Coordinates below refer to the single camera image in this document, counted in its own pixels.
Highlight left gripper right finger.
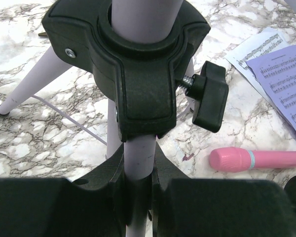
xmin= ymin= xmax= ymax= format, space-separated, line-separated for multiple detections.
xmin=151 ymin=145 xmax=197 ymax=237

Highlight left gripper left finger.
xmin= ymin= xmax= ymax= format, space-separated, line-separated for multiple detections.
xmin=72 ymin=146 xmax=126 ymax=237

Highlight lilac music stand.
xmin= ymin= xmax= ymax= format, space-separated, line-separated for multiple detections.
xmin=0 ymin=0 xmax=228 ymax=237

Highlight pink toy microphone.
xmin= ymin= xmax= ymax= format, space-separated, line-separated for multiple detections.
xmin=209 ymin=147 xmax=296 ymax=173

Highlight lilac sheet music page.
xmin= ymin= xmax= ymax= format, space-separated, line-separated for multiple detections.
xmin=246 ymin=45 xmax=296 ymax=132

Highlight white sheet music page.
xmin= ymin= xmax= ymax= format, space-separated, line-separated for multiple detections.
xmin=223 ymin=27 xmax=291 ymax=84

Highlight yellow handled pliers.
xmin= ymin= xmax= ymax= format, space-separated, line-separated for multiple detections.
xmin=38 ymin=32 xmax=48 ymax=38

